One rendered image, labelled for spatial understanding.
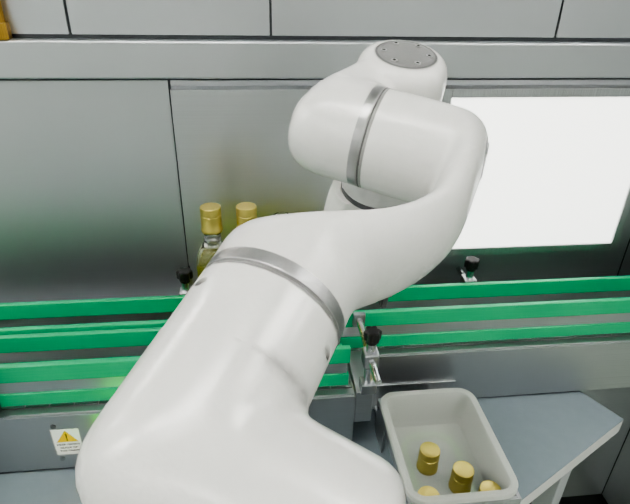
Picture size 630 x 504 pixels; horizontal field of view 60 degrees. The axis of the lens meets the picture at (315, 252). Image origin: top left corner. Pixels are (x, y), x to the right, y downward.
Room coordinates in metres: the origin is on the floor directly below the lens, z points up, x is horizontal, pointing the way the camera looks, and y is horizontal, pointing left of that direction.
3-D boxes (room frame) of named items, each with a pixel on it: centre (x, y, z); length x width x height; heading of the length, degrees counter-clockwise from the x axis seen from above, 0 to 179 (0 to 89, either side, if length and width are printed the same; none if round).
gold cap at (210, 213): (0.80, 0.17, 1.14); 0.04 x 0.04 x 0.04
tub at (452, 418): (0.62, -0.22, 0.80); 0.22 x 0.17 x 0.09; 7
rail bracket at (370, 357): (0.70, -0.09, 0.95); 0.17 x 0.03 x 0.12; 7
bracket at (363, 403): (0.72, -0.09, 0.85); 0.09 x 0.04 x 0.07; 7
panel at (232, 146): (0.98, -0.20, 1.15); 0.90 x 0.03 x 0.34; 97
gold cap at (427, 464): (0.62, -0.20, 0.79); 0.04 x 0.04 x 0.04
